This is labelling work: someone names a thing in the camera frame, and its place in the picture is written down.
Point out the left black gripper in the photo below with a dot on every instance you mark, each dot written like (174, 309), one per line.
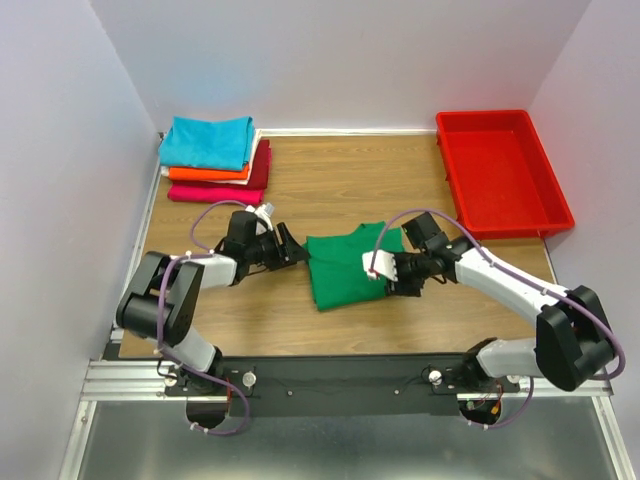
(287, 253)

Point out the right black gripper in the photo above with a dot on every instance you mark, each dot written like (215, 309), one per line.
(402, 287)

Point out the green t shirt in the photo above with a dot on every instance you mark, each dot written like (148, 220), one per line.
(337, 276)

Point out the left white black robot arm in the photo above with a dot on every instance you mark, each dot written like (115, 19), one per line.
(160, 300)

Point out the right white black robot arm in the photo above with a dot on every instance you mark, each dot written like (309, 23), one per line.
(573, 341)

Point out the folded pink t shirt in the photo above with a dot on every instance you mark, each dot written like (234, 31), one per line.
(208, 194)

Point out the folded dark red t shirt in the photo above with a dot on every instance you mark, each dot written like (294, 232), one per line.
(259, 176)

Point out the folded cyan t shirt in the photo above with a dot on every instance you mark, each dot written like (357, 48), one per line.
(193, 143)

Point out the red plastic bin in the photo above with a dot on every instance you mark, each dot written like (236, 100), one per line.
(501, 181)

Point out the folded orange t shirt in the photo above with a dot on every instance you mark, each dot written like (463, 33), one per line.
(207, 175)

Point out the folded white t shirt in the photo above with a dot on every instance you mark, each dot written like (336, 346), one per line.
(255, 141)

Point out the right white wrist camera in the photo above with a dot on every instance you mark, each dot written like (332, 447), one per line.
(380, 264)

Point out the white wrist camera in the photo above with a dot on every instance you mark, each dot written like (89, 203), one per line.
(380, 264)
(263, 213)

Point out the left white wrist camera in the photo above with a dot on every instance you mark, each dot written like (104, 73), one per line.
(263, 213)

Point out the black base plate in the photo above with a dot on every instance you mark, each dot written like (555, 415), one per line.
(287, 386)

